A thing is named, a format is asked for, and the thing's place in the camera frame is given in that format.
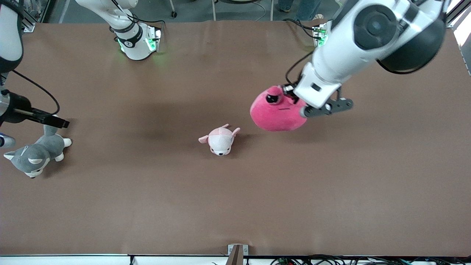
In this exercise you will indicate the aluminium frame post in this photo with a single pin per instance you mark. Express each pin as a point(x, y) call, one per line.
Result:
point(454, 14)
point(28, 24)

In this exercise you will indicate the white metal stand frame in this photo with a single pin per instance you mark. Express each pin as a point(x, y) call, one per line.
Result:
point(214, 11)

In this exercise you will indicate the white pink plush puppy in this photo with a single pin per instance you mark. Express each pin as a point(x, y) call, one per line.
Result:
point(220, 141)

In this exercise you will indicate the grey husky plush toy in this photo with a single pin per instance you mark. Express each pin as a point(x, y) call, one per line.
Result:
point(36, 152)

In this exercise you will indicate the round pink plush toy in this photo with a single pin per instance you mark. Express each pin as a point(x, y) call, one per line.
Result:
point(276, 117)

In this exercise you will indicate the person in blue jeans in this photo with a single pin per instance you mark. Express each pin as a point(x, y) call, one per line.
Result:
point(305, 7)

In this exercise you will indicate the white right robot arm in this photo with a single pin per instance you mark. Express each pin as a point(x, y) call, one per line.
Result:
point(136, 44)

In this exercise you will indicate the black chair caster leg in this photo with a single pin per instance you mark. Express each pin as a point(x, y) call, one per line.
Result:
point(173, 14)

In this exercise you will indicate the metal table edge bracket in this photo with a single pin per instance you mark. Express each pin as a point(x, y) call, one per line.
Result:
point(237, 254)

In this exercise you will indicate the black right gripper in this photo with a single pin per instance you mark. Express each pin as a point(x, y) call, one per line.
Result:
point(16, 108)

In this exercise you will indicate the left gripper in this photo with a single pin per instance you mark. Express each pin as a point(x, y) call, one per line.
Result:
point(289, 93)

